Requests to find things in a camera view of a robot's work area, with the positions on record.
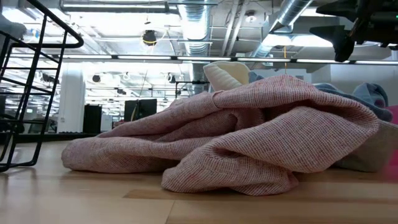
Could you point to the blue denim garment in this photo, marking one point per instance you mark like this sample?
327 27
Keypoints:
367 95

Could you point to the black office monitors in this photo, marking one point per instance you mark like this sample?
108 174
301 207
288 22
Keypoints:
141 110

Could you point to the long ceiling light strip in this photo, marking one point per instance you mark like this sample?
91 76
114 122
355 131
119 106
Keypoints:
199 58

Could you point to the black cabinet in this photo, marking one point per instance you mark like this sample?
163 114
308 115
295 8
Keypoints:
92 119

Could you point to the pink woven shirt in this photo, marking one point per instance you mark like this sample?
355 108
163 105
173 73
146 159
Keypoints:
264 140

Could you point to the red plastic bin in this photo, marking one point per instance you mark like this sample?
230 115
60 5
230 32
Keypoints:
394 113

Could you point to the white column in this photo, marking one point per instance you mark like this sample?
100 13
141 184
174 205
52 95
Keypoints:
71 102

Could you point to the grey cloth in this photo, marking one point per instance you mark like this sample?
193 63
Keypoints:
373 149

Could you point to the black hanging ceiling device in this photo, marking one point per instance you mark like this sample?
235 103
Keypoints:
149 38

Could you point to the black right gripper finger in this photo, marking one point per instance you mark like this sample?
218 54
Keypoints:
340 8
342 43

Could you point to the large silver ceiling duct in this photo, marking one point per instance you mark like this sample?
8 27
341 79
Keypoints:
196 28

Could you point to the slim silver ceiling duct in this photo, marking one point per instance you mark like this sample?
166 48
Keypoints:
289 15

